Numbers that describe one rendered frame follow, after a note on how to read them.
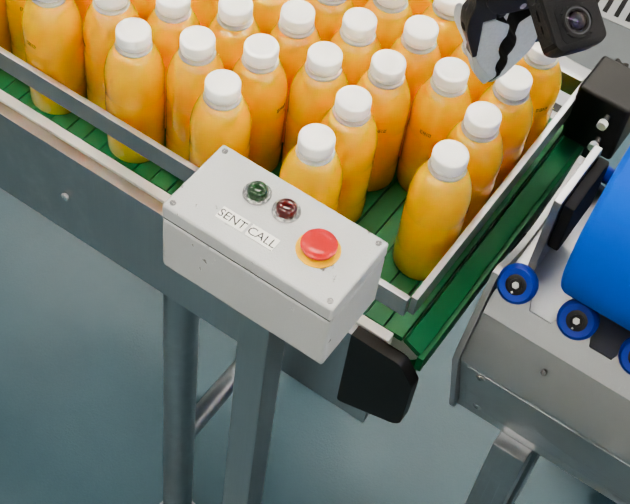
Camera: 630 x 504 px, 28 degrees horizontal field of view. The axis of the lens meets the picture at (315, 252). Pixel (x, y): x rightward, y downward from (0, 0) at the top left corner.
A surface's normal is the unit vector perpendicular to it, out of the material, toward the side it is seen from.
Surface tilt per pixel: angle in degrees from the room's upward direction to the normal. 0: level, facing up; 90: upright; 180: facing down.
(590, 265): 86
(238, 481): 90
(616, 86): 0
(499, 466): 90
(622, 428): 71
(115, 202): 90
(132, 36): 0
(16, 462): 0
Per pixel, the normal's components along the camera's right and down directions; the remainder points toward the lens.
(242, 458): -0.56, 0.64
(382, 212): 0.10, -0.59
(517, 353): -0.50, 0.40
